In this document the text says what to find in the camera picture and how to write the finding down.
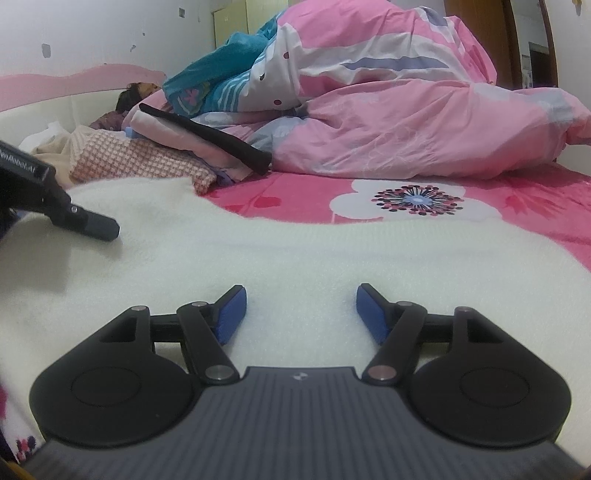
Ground pink padded headboard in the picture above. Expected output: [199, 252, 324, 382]
[1, 64, 165, 145]

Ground stack of folded clothes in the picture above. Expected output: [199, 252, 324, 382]
[19, 111, 253, 195]

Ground black folded garment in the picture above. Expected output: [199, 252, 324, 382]
[139, 103, 271, 176]

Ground pink floral bed blanket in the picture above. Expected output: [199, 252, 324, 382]
[0, 161, 591, 464]

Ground cream white fleece sweater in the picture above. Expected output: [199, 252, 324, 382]
[1, 179, 590, 463]

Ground dark wooden door frame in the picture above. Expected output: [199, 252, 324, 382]
[445, 0, 558, 90]

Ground pink patterned duvet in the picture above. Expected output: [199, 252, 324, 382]
[143, 1, 590, 180]

